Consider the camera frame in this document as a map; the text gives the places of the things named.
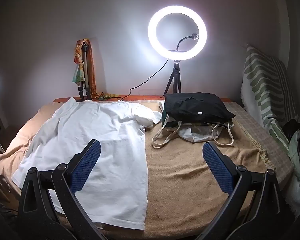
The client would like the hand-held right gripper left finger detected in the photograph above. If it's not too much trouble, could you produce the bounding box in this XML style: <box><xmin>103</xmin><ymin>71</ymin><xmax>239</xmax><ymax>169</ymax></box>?
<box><xmin>17</xmin><ymin>139</ymin><xmax>108</xmax><ymax>240</ymax></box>

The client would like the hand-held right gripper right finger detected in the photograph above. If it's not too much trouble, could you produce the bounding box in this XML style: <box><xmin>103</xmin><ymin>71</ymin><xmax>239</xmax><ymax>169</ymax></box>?
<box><xmin>195</xmin><ymin>141</ymin><xmax>294</xmax><ymax>240</ymax></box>

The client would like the white t-shirt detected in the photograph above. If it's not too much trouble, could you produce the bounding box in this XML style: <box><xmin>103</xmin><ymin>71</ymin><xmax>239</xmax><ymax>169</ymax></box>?
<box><xmin>11</xmin><ymin>97</ymin><xmax>163</xmax><ymax>231</ymax></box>

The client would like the beige blanket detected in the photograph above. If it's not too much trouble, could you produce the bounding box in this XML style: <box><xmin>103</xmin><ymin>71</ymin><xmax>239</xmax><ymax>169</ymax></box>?
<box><xmin>0</xmin><ymin>101</ymin><xmax>275</xmax><ymax>240</ymax></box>

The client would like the cream tote bag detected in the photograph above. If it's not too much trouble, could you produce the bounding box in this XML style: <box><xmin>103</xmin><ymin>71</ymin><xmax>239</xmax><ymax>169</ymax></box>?
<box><xmin>152</xmin><ymin>120</ymin><xmax>235</xmax><ymax>148</ymax></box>

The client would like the pale checked sheet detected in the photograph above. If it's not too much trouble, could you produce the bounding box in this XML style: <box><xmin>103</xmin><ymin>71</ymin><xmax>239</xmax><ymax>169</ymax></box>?
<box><xmin>220</xmin><ymin>101</ymin><xmax>294</xmax><ymax>183</ymax></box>

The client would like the folded black garment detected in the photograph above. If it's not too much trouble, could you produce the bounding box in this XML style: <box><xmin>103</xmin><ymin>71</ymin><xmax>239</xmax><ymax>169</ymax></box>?
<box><xmin>161</xmin><ymin>92</ymin><xmax>236</xmax><ymax>127</ymax></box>

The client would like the pale green garment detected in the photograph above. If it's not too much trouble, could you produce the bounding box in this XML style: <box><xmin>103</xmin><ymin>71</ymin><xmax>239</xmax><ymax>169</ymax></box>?
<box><xmin>287</xmin><ymin>130</ymin><xmax>300</xmax><ymax>188</ymax></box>

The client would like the dark cloth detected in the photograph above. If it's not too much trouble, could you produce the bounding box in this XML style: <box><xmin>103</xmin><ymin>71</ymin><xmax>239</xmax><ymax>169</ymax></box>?
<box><xmin>282</xmin><ymin>119</ymin><xmax>300</xmax><ymax>143</ymax></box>

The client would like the orange bed sheet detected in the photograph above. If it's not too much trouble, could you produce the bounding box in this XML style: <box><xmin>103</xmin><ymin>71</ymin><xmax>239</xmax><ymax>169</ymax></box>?
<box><xmin>52</xmin><ymin>94</ymin><xmax>240</xmax><ymax>103</ymax></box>

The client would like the orange patterned cloth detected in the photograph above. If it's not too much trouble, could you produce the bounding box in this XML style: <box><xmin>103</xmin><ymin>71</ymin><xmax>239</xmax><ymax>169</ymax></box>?
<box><xmin>86</xmin><ymin>39</ymin><xmax>98</xmax><ymax>98</ymax></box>

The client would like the green striped white pillow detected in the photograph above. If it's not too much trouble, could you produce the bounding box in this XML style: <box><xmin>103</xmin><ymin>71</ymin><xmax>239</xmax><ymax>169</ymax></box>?
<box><xmin>241</xmin><ymin>44</ymin><xmax>300</xmax><ymax>153</ymax></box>

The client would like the folded silver tripod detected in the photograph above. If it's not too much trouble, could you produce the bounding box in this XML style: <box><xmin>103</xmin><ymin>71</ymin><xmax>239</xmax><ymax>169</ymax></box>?
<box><xmin>77</xmin><ymin>44</ymin><xmax>92</xmax><ymax>100</ymax></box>

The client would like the colourful floral cloth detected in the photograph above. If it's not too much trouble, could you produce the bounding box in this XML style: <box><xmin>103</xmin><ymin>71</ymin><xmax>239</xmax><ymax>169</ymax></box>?
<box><xmin>72</xmin><ymin>39</ymin><xmax>90</xmax><ymax>83</ymax></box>

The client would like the black gooseneck phone holder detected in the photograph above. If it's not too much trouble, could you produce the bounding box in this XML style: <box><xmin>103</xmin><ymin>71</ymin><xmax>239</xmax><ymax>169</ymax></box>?
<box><xmin>175</xmin><ymin>33</ymin><xmax>199</xmax><ymax>52</ymax></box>

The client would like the black ring light tripod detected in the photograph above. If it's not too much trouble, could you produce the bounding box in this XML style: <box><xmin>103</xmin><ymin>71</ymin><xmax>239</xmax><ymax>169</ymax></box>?
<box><xmin>163</xmin><ymin>60</ymin><xmax>182</xmax><ymax>97</ymax></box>

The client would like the black power cable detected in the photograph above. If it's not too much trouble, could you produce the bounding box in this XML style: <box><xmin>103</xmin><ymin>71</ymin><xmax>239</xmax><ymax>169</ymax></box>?
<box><xmin>119</xmin><ymin>58</ymin><xmax>169</xmax><ymax>101</ymax></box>

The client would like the white ring light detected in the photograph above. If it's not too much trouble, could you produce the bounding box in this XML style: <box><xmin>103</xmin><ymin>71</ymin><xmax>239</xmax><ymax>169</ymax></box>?
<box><xmin>147</xmin><ymin>5</ymin><xmax>207</xmax><ymax>61</ymax></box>

